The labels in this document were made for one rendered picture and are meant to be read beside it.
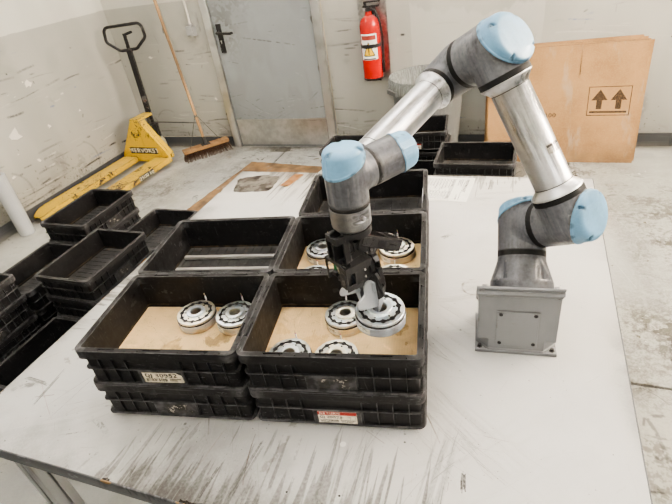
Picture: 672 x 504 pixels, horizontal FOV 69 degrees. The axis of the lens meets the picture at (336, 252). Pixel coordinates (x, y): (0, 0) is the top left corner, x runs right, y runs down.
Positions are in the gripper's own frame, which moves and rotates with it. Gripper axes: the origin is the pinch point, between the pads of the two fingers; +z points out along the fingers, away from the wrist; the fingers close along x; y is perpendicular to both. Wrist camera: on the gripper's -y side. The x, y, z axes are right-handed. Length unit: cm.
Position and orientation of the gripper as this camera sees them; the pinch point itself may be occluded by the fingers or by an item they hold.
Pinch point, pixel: (371, 302)
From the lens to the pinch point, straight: 104.1
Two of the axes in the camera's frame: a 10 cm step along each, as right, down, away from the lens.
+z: 1.4, 8.3, 5.5
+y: -8.1, 4.1, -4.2
